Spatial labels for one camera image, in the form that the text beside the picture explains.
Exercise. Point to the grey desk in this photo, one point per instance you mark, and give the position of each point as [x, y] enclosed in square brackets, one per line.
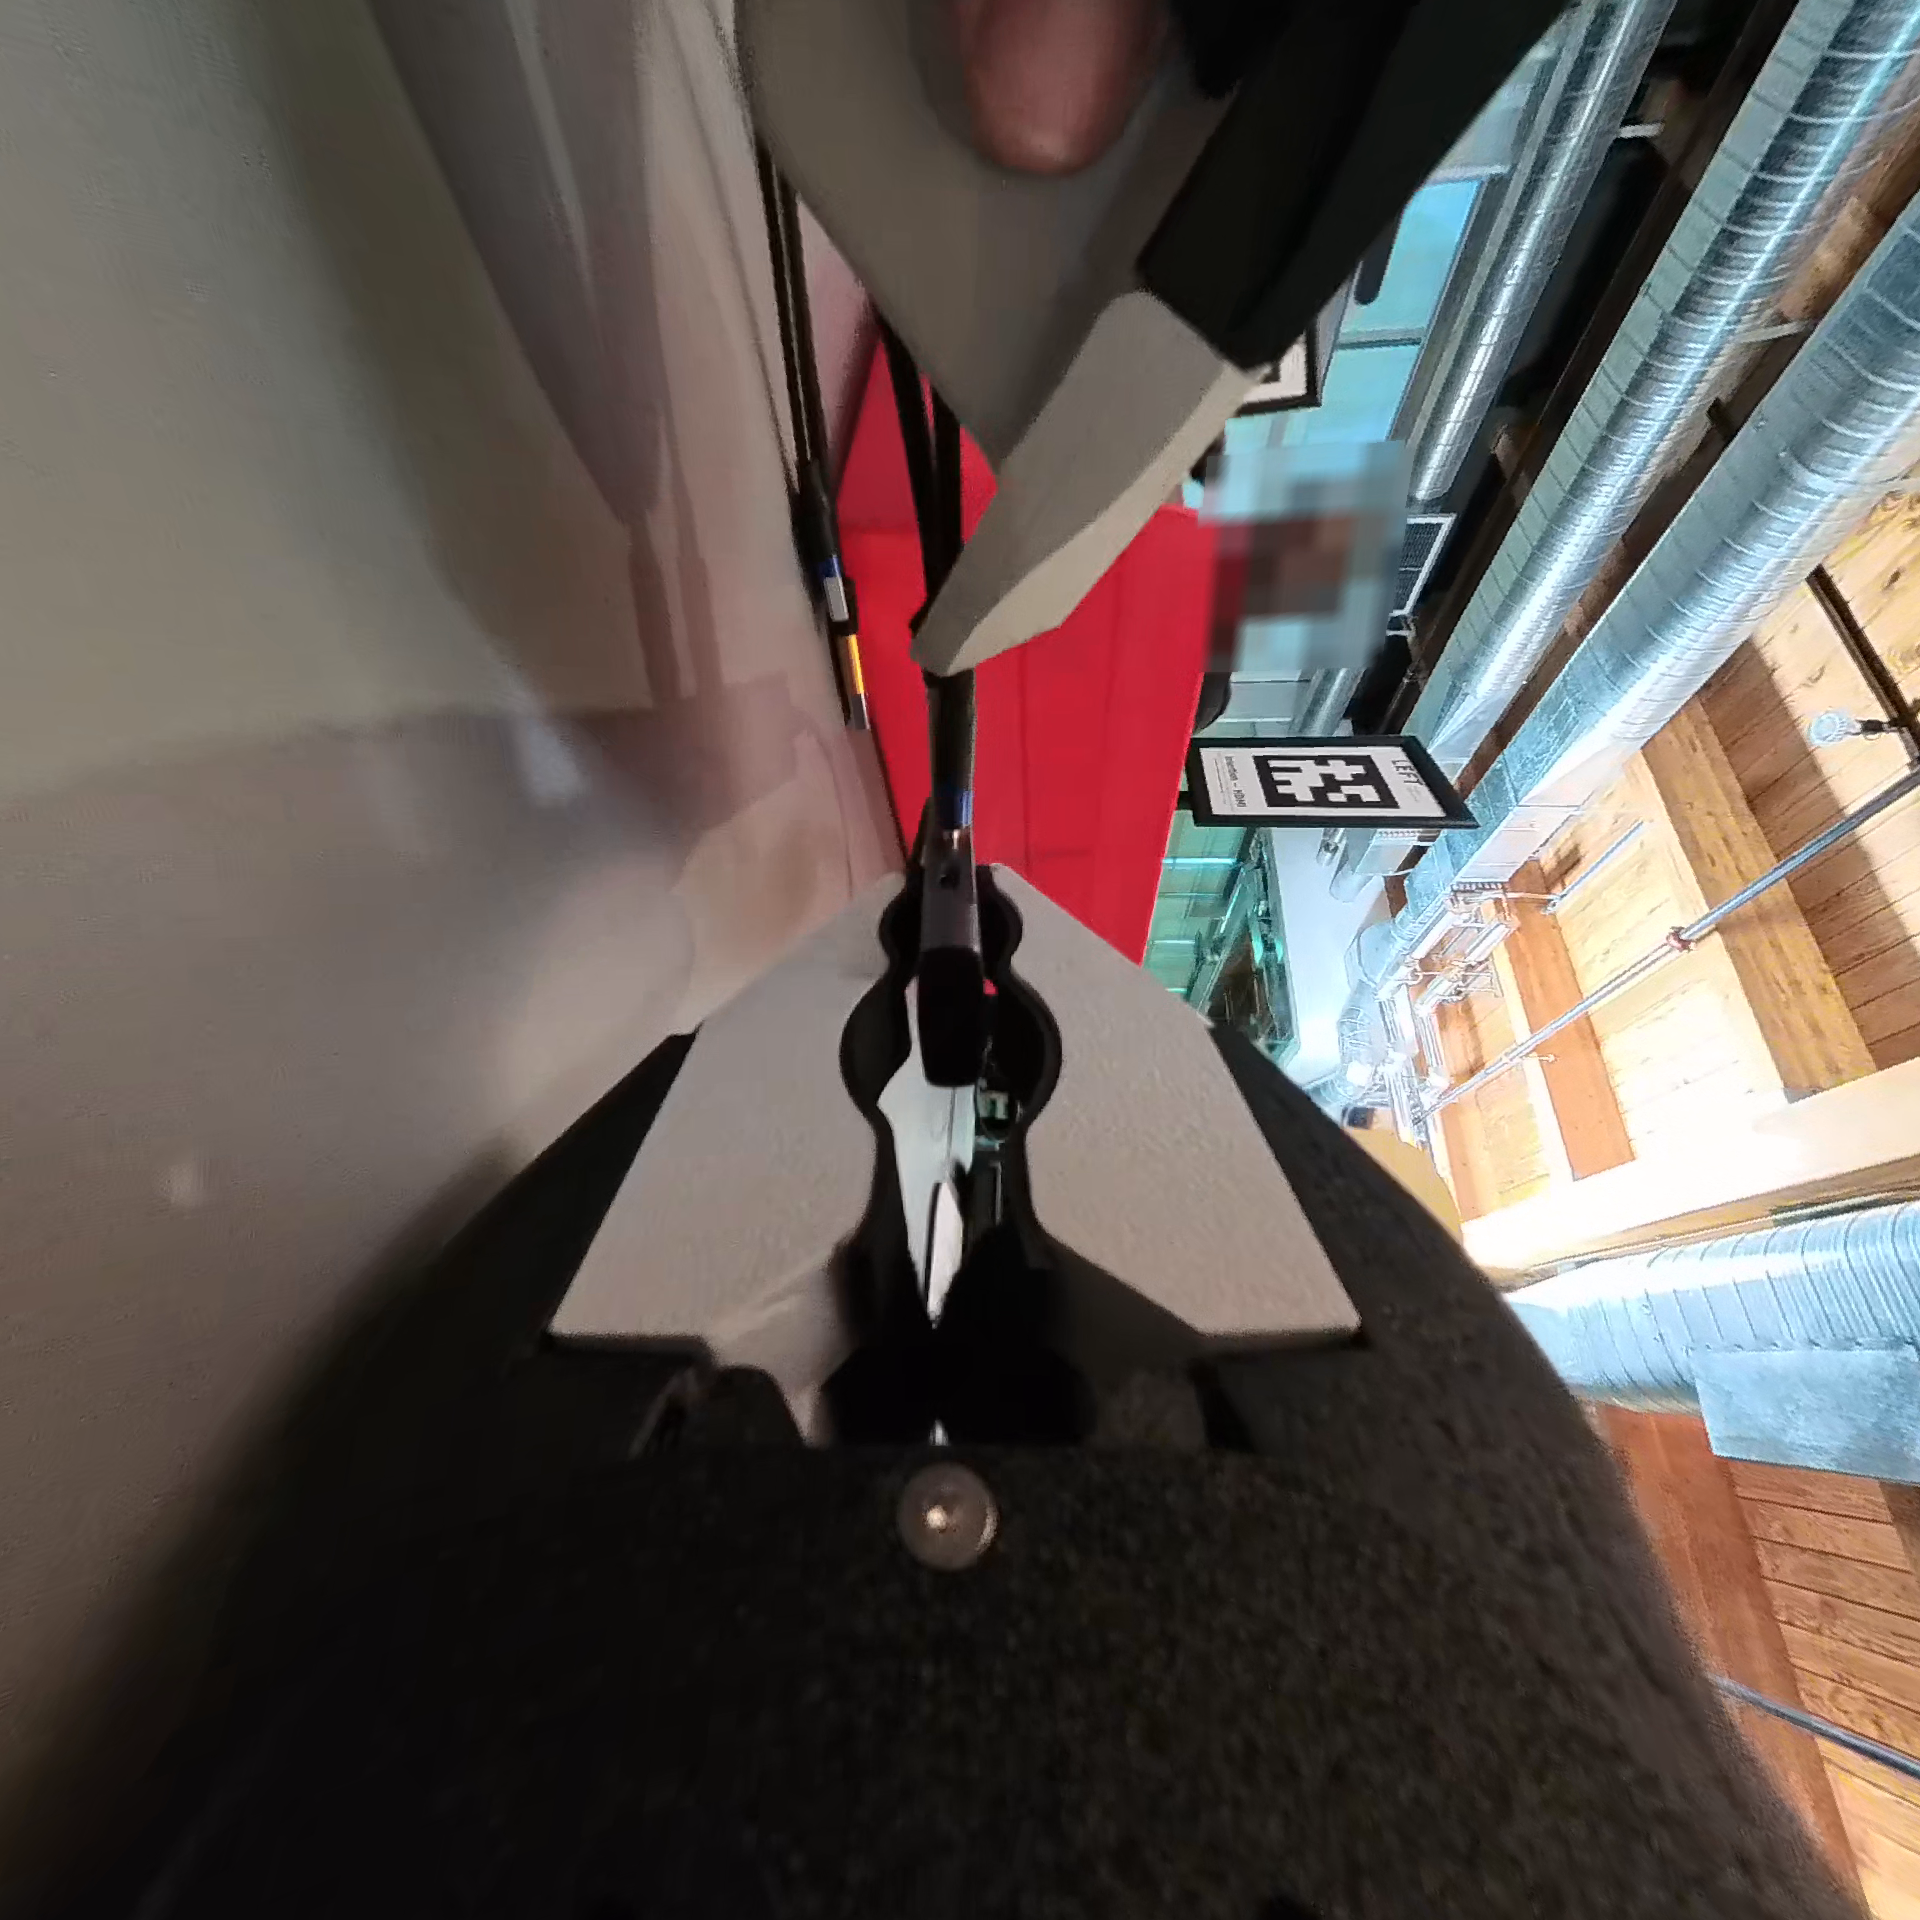
[224, 451]

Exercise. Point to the red plastic bin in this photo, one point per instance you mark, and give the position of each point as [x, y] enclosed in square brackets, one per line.
[1096, 721]

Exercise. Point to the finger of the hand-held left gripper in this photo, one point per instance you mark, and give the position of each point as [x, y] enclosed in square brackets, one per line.
[1079, 481]

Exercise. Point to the large silver ventilation duct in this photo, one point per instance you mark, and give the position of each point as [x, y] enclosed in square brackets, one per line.
[1799, 451]

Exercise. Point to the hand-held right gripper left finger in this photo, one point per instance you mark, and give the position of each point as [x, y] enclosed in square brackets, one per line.
[720, 1184]

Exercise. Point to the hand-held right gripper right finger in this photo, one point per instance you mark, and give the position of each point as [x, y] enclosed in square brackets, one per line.
[1185, 1184]

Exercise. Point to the metal ceiling pipe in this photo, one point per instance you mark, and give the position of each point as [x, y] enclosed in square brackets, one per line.
[1694, 938]

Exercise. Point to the narrow silver ventilation duct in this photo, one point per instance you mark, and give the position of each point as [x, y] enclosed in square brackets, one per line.
[1560, 194]

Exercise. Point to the person's left hand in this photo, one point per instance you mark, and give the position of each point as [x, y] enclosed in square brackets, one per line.
[1058, 89]

